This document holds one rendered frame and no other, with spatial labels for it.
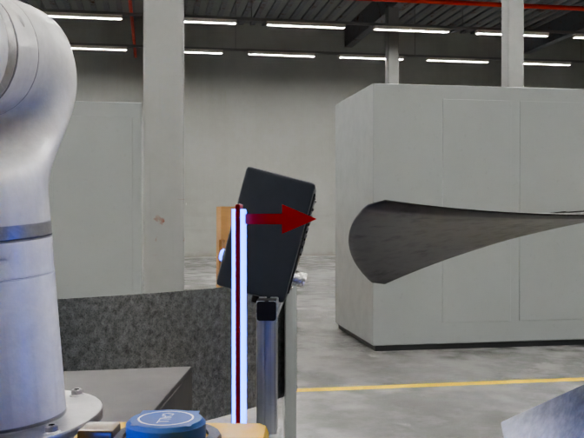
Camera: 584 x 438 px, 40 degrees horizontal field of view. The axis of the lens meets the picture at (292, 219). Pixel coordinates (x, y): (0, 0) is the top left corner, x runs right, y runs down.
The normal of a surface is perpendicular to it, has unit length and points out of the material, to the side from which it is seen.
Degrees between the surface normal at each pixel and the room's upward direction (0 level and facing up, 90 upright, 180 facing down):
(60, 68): 93
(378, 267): 154
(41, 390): 89
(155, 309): 90
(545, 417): 55
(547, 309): 90
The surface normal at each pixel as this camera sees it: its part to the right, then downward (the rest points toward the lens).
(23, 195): 0.81, -0.09
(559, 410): -0.69, -0.56
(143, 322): 0.64, 0.01
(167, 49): 0.18, 0.01
